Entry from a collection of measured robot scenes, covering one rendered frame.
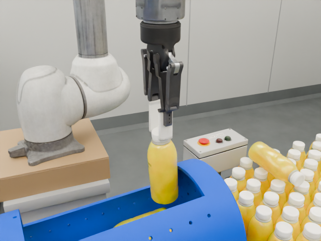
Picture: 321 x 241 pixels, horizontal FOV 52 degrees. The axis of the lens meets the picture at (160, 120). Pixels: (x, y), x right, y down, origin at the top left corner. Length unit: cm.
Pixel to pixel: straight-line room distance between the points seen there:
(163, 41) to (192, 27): 304
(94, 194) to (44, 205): 16
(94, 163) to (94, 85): 25
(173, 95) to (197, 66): 316
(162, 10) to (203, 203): 37
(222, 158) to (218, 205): 45
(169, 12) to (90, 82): 58
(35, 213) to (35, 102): 35
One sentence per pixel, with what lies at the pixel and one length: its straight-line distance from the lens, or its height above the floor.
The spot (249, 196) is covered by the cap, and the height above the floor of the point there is 108.
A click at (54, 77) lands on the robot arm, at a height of 133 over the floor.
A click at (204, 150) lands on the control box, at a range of 108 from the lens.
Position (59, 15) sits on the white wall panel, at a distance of 324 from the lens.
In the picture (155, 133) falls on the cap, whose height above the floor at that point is 132.
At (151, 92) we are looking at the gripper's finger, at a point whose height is 141.
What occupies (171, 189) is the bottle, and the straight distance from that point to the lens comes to 76.
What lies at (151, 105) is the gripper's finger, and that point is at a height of 138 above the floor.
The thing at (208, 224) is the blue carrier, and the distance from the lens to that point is 68.
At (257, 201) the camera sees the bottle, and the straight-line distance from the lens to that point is 101.
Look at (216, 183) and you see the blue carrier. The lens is 72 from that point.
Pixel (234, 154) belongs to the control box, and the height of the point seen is 106.
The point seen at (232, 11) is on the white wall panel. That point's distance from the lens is 386.
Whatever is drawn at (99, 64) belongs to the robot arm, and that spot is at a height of 134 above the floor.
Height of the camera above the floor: 165
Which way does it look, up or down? 26 degrees down
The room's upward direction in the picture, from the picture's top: straight up
